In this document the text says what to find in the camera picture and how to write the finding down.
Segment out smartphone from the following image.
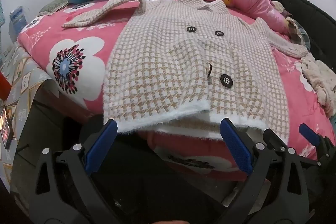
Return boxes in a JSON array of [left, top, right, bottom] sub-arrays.
[[0, 105, 14, 149]]

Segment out green patterned cloth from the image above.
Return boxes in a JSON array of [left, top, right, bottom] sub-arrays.
[[39, 0, 69, 14]]

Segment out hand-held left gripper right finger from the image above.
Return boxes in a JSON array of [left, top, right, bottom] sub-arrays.
[[218, 118, 317, 224]]

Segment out grey patterned mat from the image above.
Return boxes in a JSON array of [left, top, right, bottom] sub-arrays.
[[0, 42, 59, 161]]

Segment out pink floral bed sheet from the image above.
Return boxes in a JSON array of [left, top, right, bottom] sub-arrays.
[[17, 0, 336, 182]]

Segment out person's dark pants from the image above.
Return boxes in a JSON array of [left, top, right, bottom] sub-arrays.
[[10, 114, 265, 224]]

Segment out cream fluffy blanket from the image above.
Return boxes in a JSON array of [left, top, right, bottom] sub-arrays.
[[301, 53, 336, 118]]

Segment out crumpled mixed clothes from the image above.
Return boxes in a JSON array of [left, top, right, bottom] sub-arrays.
[[268, 0, 311, 45]]

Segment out black sofa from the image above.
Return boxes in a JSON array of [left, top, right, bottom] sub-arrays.
[[278, 0, 336, 62]]

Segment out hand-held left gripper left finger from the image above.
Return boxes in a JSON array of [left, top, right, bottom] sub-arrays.
[[28, 119, 121, 224]]

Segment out beige houndstooth knit coat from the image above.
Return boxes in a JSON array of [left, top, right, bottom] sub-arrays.
[[62, 0, 308, 142]]

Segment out red object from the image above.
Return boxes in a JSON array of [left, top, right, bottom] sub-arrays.
[[0, 74, 11, 102]]

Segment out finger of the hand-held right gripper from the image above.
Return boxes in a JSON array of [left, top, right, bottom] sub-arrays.
[[299, 123, 336, 167], [263, 129, 284, 151]]

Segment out blue water bottle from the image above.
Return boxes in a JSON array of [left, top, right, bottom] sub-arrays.
[[10, 6, 28, 35]]

